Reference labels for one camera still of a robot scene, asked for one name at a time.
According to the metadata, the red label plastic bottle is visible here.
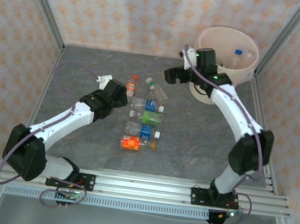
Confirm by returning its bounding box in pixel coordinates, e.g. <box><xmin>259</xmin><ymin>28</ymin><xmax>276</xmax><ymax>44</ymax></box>
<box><xmin>124</xmin><ymin>73</ymin><xmax>140</xmax><ymax>99</ymax></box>

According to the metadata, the blue cap clear bottle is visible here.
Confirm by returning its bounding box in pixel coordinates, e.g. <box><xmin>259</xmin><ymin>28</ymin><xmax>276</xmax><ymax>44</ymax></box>
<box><xmin>229</xmin><ymin>47</ymin><xmax>245</xmax><ymax>69</ymax></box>

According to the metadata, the blue label plastic bottle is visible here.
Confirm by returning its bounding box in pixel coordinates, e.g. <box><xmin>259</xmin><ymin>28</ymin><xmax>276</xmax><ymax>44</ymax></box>
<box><xmin>130</xmin><ymin>96</ymin><xmax>166</xmax><ymax>114</ymax></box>
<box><xmin>123</xmin><ymin>121</ymin><xmax>162</xmax><ymax>142</ymax></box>

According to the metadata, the green label plastic bottle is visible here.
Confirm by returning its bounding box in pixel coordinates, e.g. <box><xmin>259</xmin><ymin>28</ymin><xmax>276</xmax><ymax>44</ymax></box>
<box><xmin>128</xmin><ymin>108</ymin><xmax>165</xmax><ymax>128</ymax></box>

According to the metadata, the clear bottle green ring cap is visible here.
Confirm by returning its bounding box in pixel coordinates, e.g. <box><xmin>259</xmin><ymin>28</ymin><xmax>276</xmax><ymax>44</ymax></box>
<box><xmin>142</xmin><ymin>77</ymin><xmax>171</xmax><ymax>103</ymax></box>

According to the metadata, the orange label bottle yellow cap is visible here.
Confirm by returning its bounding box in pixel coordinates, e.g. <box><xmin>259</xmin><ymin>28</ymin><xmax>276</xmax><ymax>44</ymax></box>
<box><xmin>118</xmin><ymin>134</ymin><xmax>158</xmax><ymax>154</ymax></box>

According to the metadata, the cream plastic bin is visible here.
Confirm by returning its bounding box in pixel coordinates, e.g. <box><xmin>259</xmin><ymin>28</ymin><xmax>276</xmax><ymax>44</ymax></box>
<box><xmin>186</xmin><ymin>23</ymin><xmax>262</xmax><ymax>111</ymax></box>

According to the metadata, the green circuit board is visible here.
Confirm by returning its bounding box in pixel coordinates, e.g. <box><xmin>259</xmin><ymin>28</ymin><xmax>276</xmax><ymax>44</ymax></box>
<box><xmin>65</xmin><ymin>190</ymin><xmax>80</xmax><ymax>202</ymax></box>
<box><xmin>218</xmin><ymin>209</ymin><xmax>243</xmax><ymax>221</ymax></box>

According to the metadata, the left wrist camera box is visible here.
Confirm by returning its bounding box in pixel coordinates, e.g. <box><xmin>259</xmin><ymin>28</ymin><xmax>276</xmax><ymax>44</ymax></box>
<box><xmin>94</xmin><ymin>73</ymin><xmax>114</xmax><ymax>91</ymax></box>

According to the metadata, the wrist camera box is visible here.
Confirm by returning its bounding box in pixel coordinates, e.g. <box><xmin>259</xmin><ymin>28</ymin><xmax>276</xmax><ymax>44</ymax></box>
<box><xmin>94</xmin><ymin>73</ymin><xmax>114</xmax><ymax>91</ymax></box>
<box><xmin>177</xmin><ymin>44</ymin><xmax>197</xmax><ymax>70</ymax></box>

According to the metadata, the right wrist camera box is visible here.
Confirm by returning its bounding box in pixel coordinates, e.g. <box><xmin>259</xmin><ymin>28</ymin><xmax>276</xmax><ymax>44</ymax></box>
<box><xmin>177</xmin><ymin>44</ymin><xmax>197</xmax><ymax>70</ymax></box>

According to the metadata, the aluminium table side rail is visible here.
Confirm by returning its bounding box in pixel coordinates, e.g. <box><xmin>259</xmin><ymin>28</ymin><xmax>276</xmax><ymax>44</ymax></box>
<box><xmin>238</xmin><ymin>75</ymin><xmax>292</xmax><ymax>195</ymax></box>
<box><xmin>12</xmin><ymin>45</ymin><xmax>65</xmax><ymax>165</ymax></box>

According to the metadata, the aluminium base rail beam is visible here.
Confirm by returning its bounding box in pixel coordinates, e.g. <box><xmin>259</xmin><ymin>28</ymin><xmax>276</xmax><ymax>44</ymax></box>
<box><xmin>0</xmin><ymin>154</ymin><xmax>295</xmax><ymax>221</ymax></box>

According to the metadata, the slotted grey cable duct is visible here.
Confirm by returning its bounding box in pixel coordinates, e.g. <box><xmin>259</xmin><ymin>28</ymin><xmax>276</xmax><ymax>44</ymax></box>
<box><xmin>3</xmin><ymin>183</ymin><xmax>211</xmax><ymax>221</ymax></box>

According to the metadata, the black electronics bracket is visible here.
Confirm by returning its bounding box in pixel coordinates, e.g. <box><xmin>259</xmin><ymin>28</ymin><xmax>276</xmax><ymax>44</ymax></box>
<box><xmin>207</xmin><ymin>210</ymin><xmax>233</xmax><ymax>224</ymax></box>
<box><xmin>53</xmin><ymin>192</ymin><xmax>79</xmax><ymax>208</ymax></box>

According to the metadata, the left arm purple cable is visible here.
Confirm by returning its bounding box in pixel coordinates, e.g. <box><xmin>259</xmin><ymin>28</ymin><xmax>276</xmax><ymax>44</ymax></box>
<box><xmin>0</xmin><ymin>53</ymin><xmax>104</xmax><ymax>212</ymax></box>

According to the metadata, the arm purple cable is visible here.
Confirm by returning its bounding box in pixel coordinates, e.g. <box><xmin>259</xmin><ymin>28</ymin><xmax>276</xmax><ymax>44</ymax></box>
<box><xmin>0</xmin><ymin>53</ymin><xmax>104</xmax><ymax>212</ymax></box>
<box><xmin>160</xmin><ymin>43</ymin><xmax>281</xmax><ymax>224</ymax></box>

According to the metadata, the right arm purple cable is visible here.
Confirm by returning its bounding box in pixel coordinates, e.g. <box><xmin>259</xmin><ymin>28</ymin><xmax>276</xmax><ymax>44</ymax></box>
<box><xmin>160</xmin><ymin>43</ymin><xmax>281</xmax><ymax>224</ymax></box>

